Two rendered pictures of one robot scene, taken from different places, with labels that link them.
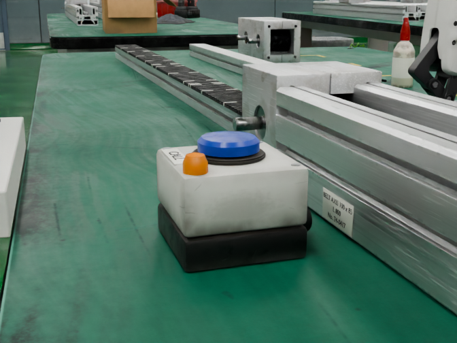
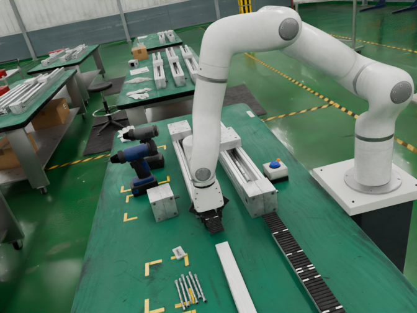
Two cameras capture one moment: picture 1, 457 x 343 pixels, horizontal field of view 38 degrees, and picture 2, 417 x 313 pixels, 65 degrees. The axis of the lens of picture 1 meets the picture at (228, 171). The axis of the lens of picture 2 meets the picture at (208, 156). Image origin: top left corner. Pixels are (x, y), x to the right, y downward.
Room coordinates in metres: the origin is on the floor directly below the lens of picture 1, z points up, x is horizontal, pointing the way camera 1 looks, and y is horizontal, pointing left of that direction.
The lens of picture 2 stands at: (1.61, -0.06, 1.53)
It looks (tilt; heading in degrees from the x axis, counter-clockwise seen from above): 27 degrees down; 190
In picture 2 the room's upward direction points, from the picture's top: 11 degrees counter-clockwise
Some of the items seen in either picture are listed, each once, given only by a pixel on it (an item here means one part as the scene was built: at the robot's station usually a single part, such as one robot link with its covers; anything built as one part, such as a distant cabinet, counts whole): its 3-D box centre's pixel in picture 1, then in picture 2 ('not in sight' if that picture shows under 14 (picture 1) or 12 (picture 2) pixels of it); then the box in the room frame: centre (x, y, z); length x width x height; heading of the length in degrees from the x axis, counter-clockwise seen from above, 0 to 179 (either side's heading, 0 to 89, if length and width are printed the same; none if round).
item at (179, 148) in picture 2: not in sight; (189, 159); (0.25, -0.39, 0.82); 0.80 x 0.10 x 0.09; 18
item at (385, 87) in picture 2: not in sight; (381, 103); (0.58, 0.34, 1.12); 0.19 x 0.12 x 0.24; 13
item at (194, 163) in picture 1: (195, 162); not in sight; (0.38, 0.02, 0.85); 0.01 x 0.01 x 0.01
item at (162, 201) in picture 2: not in sight; (165, 201); (0.58, -0.44, 0.83); 0.11 x 0.10 x 0.10; 113
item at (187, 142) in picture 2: not in sight; (198, 156); (0.69, -0.25, 1.06); 0.09 x 0.08 x 0.13; 13
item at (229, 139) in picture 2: not in sight; (226, 141); (0.19, -0.21, 0.87); 0.16 x 0.11 x 0.07; 18
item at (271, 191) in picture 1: (241, 197); (273, 172); (0.42, -0.01, 0.81); 0.10 x 0.08 x 0.06; 108
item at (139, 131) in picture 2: not in sight; (141, 148); (0.19, -0.63, 0.89); 0.20 x 0.08 x 0.22; 98
